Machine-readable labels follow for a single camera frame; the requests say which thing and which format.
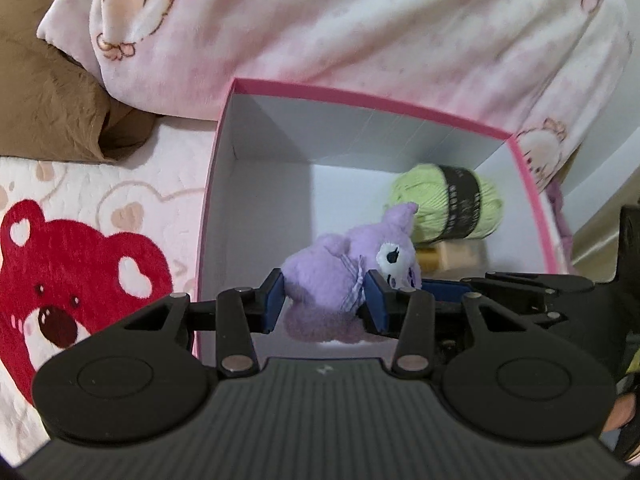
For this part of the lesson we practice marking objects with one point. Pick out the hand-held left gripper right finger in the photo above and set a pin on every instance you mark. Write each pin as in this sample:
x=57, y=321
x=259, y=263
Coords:
x=377, y=305

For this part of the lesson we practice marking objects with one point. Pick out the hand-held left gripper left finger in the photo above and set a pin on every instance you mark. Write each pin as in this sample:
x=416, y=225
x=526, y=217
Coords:
x=275, y=300

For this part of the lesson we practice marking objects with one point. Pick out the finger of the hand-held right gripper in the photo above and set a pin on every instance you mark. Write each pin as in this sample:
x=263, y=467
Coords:
x=445, y=292
x=540, y=282

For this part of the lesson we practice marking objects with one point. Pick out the gold-capped foundation bottle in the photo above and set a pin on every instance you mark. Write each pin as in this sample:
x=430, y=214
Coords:
x=460, y=257

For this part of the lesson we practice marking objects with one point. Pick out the purple plush toy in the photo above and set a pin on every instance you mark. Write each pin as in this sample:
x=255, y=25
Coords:
x=340, y=270

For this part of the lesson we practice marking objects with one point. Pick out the green yarn ball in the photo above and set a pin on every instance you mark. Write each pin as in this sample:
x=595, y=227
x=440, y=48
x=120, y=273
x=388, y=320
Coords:
x=430, y=200

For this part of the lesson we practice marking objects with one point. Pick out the pink cardboard box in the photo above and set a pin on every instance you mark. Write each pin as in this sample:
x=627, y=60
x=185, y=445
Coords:
x=260, y=200

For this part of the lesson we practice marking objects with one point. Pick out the purple cloth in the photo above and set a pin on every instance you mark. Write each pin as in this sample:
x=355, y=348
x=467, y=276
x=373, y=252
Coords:
x=562, y=215

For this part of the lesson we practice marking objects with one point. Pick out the red bear printed blanket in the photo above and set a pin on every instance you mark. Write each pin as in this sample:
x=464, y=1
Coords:
x=75, y=270

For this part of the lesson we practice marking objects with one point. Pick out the pink cartoon-print pillow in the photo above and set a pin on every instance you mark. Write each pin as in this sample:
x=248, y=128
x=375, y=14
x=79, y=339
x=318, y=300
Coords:
x=350, y=25

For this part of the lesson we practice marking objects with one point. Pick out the brown pillow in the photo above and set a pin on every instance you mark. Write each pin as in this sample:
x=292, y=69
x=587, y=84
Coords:
x=45, y=105

